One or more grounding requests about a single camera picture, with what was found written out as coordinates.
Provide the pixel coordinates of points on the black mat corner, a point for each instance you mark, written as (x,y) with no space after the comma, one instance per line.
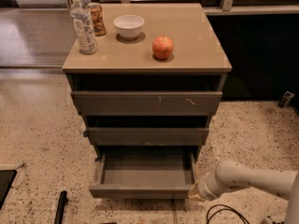
(6,180)

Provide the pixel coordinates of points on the red apple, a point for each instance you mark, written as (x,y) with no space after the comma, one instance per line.
(162,47)

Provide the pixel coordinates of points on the black bar on floor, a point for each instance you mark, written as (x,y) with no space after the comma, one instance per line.
(60,207)

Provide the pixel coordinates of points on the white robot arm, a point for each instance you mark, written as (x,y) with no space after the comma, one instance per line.
(230,176)

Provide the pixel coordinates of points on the patterned drink can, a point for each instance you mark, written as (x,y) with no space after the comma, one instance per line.
(97,16)

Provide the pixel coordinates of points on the grey drawer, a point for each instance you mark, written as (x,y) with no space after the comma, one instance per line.
(147,103)
(147,136)
(145,173)

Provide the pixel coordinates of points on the grey bottom drawer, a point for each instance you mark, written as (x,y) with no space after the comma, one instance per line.
(145,173)

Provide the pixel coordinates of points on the grey drawer cabinet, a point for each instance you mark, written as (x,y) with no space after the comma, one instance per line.
(197,63)

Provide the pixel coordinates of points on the small black floor device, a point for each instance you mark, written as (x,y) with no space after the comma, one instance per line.
(285,99)

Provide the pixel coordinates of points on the white ceramic bowl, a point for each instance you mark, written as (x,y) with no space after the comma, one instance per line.
(129,27)

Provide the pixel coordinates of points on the clear plastic water bottle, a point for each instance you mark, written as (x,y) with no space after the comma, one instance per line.
(83,27)

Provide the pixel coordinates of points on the grey power strip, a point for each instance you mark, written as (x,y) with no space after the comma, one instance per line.
(274,220)

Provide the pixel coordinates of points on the grey top drawer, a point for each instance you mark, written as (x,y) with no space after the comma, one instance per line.
(147,103)

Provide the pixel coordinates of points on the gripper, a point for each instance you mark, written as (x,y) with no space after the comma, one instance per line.
(203,186)

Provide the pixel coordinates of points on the grey middle drawer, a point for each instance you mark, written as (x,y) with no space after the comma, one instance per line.
(147,136)

